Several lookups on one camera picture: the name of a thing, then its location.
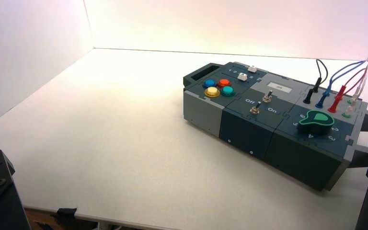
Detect green black rotary knob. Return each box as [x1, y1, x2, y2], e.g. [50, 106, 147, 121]
[299, 110, 335, 136]

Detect dark teal grey control box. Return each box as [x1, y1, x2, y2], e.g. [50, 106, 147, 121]
[183, 62, 368, 192]

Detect white banana plug cable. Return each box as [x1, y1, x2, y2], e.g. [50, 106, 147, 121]
[342, 68, 368, 119]

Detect white display label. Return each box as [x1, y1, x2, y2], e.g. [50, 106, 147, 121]
[266, 81, 293, 93]

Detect blue banana plug cable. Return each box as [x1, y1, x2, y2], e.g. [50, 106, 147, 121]
[315, 60, 366, 109]

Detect red banana plug cable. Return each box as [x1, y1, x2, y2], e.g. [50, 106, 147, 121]
[327, 66, 368, 114]

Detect black banana plug cable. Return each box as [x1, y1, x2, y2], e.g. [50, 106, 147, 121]
[302, 58, 329, 105]

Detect yellow round push button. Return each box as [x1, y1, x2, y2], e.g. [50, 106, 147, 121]
[204, 86, 221, 98]

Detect black table edge clamp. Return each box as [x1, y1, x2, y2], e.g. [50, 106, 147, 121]
[56, 207, 78, 220]

